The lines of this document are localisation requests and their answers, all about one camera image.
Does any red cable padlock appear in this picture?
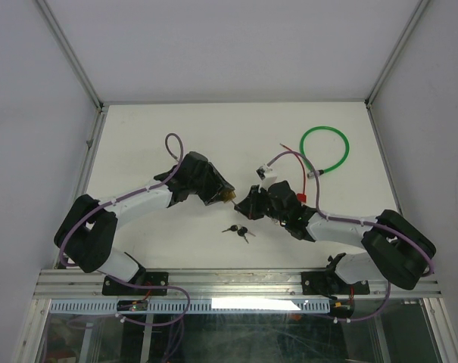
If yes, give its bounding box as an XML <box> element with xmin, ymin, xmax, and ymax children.
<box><xmin>280</xmin><ymin>143</ymin><xmax>307</xmax><ymax>203</ymax></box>

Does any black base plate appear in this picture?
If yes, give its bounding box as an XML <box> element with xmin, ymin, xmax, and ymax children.
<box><xmin>301</xmin><ymin>271</ymin><xmax>370</xmax><ymax>297</ymax></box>
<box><xmin>101</xmin><ymin>271</ymin><xmax>169</xmax><ymax>296</ymax></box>

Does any black head key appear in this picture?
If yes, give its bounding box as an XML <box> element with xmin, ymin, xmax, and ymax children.
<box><xmin>237</xmin><ymin>226</ymin><xmax>254</xmax><ymax>244</ymax></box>
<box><xmin>223</xmin><ymin>225</ymin><xmax>238</xmax><ymax>232</ymax></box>

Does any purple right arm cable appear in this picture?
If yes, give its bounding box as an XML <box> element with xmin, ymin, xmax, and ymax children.
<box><xmin>266</xmin><ymin>150</ymin><xmax>437</xmax><ymax>324</ymax></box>

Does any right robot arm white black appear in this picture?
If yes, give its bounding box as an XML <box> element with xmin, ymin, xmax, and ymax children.
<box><xmin>234</xmin><ymin>181</ymin><xmax>436</xmax><ymax>293</ymax></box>

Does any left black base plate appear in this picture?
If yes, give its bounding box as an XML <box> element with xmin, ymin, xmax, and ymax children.
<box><xmin>101</xmin><ymin>271</ymin><xmax>169</xmax><ymax>296</ymax></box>

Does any brass padlock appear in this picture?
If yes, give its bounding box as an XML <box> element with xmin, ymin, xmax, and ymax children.
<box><xmin>220</xmin><ymin>191</ymin><xmax>235</xmax><ymax>203</ymax></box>

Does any black head key right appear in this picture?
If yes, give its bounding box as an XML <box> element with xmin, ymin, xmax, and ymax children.
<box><xmin>237</xmin><ymin>226</ymin><xmax>254</xmax><ymax>244</ymax></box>

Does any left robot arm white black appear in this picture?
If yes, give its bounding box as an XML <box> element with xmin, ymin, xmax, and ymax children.
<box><xmin>54</xmin><ymin>151</ymin><xmax>235</xmax><ymax>294</ymax></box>

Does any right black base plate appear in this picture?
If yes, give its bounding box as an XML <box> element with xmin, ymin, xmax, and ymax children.
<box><xmin>301</xmin><ymin>271</ymin><xmax>370</xmax><ymax>297</ymax></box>

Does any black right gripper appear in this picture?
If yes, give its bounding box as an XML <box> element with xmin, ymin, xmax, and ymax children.
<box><xmin>235</xmin><ymin>184</ymin><xmax>288</xmax><ymax>223</ymax></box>

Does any aluminium mounting rail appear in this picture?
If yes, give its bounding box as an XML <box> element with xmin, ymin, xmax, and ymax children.
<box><xmin>33</xmin><ymin>267</ymin><xmax>444</xmax><ymax>303</ymax></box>

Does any black head key left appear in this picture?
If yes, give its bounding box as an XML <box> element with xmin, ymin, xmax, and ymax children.
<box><xmin>223</xmin><ymin>225</ymin><xmax>238</xmax><ymax>232</ymax></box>

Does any white perforated cable duct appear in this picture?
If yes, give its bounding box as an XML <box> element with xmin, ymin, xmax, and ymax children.
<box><xmin>50</xmin><ymin>297</ymin><xmax>330</xmax><ymax>315</ymax></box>

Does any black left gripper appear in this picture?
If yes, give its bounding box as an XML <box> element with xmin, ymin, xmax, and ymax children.
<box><xmin>189</xmin><ymin>163</ymin><xmax>234</xmax><ymax>205</ymax></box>

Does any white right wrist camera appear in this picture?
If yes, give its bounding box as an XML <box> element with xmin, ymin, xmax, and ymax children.
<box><xmin>256</xmin><ymin>164</ymin><xmax>278</xmax><ymax>191</ymax></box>

